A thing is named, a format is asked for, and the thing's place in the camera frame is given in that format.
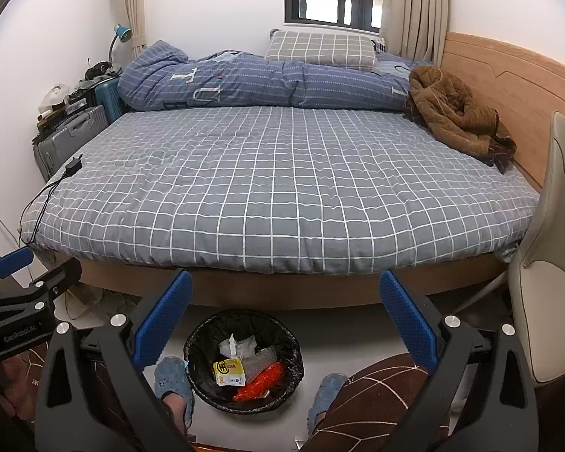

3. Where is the blue printed duvet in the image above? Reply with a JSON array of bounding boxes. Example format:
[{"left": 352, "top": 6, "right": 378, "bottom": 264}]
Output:
[{"left": 118, "top": 40, "right": 436, "bottom": 113}]

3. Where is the teal hard suitcase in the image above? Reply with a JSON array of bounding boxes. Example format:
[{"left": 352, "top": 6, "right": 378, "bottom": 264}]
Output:
[{"left": 94, "top": 78, "right": 125, "bottom": 123}]

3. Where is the beige pleated curtain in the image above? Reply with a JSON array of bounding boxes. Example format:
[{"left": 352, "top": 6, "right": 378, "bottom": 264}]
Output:
[
  {"left": 113, "top": 0, "right": 149, "bottom": 57},
  {"left": 381, "top": 0, "right": 450, "bottom": 64}
]

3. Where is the white rounded appliance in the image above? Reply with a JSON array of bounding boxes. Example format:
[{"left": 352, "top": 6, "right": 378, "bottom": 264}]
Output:
[{"left": 38, "top": 84, "right": 70, "bottom": 116}]

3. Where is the grey hard suitcase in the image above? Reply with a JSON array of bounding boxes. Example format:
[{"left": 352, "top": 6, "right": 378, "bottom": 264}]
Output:
[{"left": 32, "top": 105, "right": 109, "bottom": 182}]

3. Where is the brown fleece jacket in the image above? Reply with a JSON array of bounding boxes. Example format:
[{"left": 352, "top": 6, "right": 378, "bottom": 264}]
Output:
[{"left": 404, "top": 65, "right": 518, "bottom": 174}]

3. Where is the black adapter cable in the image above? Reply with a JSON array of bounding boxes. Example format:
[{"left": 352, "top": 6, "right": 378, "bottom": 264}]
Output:
[{"left": 19, "top": 172, "right": 71, "bottom": 246}]

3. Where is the grey checked bed cover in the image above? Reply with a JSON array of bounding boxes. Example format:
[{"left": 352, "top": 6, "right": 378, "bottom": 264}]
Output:
[{"left": 20, "top": 106, "right": 541, "bottom": 276}]

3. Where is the blue desk lamp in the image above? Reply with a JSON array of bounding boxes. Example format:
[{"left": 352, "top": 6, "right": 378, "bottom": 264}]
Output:
[{"left": 108, "top": 23, "right": 133, "bottom": 69}]

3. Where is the red plastic bag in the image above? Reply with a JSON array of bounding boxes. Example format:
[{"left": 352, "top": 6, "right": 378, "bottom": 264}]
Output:
[{"left": 233, "top": 362, "right": 283, "bottom": 402}]

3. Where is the person's left hand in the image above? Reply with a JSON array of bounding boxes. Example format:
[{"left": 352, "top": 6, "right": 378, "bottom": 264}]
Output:
[{"left": 0, "top": 355, "right": 41, "bottom": 427}]

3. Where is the wooden headboard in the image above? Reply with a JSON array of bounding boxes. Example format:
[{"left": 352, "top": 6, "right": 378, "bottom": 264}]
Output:
[{"left": 440, "top": 32, "right": 565, "bottom": 194}]

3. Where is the trash bin with black liner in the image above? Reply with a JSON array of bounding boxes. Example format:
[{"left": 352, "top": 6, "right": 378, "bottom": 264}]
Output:
[{"left": 183, "top": 310, "right": 304, "bottom": 414}]

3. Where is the blue slipper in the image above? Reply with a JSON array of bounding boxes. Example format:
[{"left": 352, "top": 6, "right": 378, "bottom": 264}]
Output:
[
  {"left": 154, "top": 357, "right": 195, "bottom": 429},
  {"left": 307, "top": 373, "right": 348, "bottom": 434}
]

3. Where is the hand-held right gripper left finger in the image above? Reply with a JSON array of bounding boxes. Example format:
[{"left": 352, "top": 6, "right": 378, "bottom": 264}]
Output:
[{"left": 34, "top": 268, "right": 194, "bottom": 452}]

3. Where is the white tissue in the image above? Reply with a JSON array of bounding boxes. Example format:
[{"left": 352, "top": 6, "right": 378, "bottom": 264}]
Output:
[{"left": 219, "top": 333, "right": 257, "bottom": 359}]

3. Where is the grey checked pillow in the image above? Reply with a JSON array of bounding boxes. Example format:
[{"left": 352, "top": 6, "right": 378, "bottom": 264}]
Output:
[{"left": 265, "top": 31, "right": 381, "bottom": 75}]

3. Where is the person's left leg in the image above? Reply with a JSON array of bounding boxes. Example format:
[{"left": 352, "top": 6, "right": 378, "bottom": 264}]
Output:
[{"left": 75, "top": 339, "right": 194, "bottom": 452}]

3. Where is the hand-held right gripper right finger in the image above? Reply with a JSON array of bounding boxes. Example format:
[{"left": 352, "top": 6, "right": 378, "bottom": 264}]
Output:
[{"left": 379, "top": 269, "right": 540, "bottom": 452}]

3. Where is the beige office chair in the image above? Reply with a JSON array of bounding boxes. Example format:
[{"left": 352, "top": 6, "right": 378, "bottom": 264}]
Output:
[{"left": 507, "top": 110, "right": 565, "bottom": 389}]

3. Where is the black headset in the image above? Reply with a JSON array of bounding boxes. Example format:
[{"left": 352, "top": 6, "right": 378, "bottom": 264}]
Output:
[{"left": 84, "top": 60, "right": 114, "bottom": 81}]

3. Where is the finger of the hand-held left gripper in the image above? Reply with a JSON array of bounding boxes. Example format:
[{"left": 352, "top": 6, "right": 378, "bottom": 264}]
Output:
[
  {"left": 0, "top": 246, "right": 35, "bottom": 293},
  {"left": 0, "top": 259, "right": 83, "bottom": 321}
]

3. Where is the yellow and white packet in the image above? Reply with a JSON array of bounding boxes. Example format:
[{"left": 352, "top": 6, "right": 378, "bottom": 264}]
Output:
[{"left": 212, "top": 358, "right": 246, "bottom": 387}]

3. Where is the wooden bed frame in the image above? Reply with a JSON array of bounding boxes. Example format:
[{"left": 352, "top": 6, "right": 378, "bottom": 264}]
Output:
[{"left": 52, "top": 254, "right": 509, "bottom": 312}]

